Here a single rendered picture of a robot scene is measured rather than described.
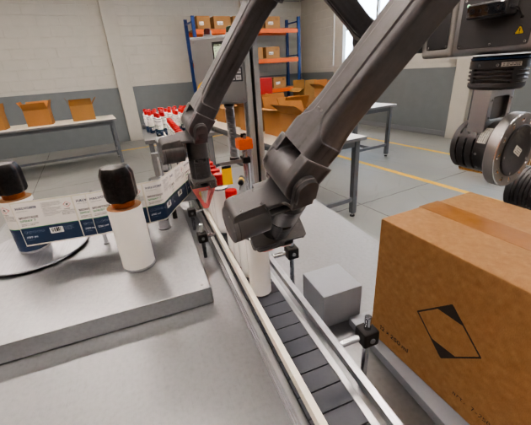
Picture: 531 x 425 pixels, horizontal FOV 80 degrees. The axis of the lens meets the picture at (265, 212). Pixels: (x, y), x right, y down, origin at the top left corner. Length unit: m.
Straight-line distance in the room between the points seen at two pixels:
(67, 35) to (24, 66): 1.04
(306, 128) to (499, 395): 0.45
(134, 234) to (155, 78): 7.75
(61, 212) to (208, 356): 0.67
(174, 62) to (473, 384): 8.47
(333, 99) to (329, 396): 0.46
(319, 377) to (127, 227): 0.59
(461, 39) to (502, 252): 0.68
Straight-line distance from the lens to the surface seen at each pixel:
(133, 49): 8.53
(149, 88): 8.54
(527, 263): 0.55
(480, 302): 0.53
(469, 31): 1.09
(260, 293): 0.77
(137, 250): 0.94
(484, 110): 1.07
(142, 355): 0.80
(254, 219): 0.46
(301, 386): 0.58
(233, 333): 0.78
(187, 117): 0.86
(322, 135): 0.41
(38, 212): 1.19
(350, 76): 0.41
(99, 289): 0.96
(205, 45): 1.07
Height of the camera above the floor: 1.38
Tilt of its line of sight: 24 degrees down
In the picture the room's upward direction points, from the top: 4 degrees counter-clockwise
